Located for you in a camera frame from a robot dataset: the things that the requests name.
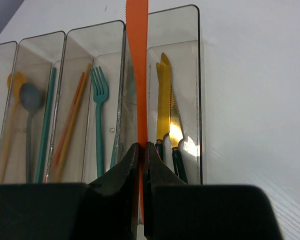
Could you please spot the teal chopstick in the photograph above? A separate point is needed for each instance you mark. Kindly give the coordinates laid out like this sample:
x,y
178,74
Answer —
x,y
45,129

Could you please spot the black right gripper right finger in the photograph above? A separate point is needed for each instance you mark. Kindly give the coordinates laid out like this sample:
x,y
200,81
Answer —
x,y
175,210

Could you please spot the gold knife dark handle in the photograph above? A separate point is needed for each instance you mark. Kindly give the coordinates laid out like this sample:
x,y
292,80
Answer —
x,y
164,76

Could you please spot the yellow plastic spoon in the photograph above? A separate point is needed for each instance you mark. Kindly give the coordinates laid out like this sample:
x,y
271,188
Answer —
x,y
18,80

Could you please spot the dark blue plastic spoon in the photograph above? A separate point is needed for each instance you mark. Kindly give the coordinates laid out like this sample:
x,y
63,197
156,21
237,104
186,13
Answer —
x,y
30,98

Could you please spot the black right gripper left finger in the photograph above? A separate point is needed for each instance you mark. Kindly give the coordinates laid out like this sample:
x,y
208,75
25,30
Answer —
x,y
100,210

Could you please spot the clear tray far end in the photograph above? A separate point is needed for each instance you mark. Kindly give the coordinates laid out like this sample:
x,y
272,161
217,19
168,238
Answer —
x,y
175,32

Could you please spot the orange plastic knife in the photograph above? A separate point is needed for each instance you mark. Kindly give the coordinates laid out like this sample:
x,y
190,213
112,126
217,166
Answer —
x,y
136,16

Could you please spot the teal plastic fork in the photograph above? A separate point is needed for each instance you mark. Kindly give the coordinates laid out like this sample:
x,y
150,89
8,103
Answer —
x,y
100,96

